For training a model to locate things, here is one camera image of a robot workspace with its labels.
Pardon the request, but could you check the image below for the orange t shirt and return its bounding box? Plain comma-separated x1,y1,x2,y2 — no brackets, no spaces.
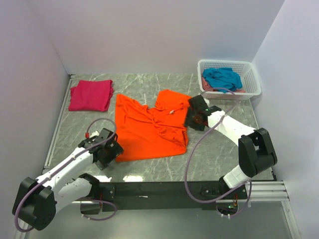
115,90,191,162

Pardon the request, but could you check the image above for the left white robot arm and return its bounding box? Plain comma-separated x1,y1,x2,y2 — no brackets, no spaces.
12,128,124,231

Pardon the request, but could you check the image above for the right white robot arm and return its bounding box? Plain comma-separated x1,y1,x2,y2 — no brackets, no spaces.
184,95,278,199

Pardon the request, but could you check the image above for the pink t shirt in basket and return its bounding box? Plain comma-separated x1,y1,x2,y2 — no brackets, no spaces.
201,77,245,93

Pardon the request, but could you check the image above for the white plastic basket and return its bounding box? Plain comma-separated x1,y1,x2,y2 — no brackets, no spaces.
197,59,262,100

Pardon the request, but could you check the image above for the blue t shirt in basket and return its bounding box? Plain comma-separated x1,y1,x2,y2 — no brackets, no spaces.
201,67,243,93

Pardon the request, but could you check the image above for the folded magenta t shirt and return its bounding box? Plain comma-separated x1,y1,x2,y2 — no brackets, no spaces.
68,80,114,112

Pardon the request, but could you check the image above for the black base bar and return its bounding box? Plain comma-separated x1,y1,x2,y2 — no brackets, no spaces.
80,181,247,215

